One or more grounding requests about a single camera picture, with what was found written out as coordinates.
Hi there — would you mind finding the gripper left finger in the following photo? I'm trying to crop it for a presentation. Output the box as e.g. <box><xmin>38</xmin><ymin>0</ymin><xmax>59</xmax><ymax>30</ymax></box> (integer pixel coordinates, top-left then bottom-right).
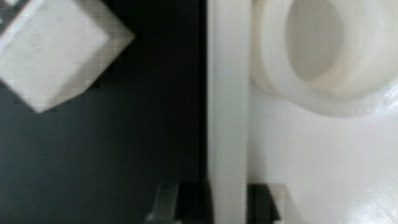
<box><xmin>143</xmin><ymin>182</ymin><xmax>208</xmax><ymax>224</ymax></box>

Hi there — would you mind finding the white leg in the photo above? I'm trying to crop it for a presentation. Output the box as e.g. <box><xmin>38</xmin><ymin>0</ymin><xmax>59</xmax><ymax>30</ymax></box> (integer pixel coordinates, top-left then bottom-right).
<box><xmin>0</xmin><ymin>0</ymin><xmax>135</xmax><ymax>112</ymax></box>

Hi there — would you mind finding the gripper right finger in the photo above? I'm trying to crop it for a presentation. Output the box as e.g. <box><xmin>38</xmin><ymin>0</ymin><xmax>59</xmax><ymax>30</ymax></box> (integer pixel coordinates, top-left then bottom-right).
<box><xmin>247</xmin><ymin>182</ymin><xmax>308</xmax><ymax>224</ymax></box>

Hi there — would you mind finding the white square tabletop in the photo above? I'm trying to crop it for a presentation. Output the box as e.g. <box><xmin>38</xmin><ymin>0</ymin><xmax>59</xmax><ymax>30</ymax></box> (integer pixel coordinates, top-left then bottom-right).
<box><xmin>208</xmin><ymin>0</ymin><xmax>398</xmax><ymax>224</ymax></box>

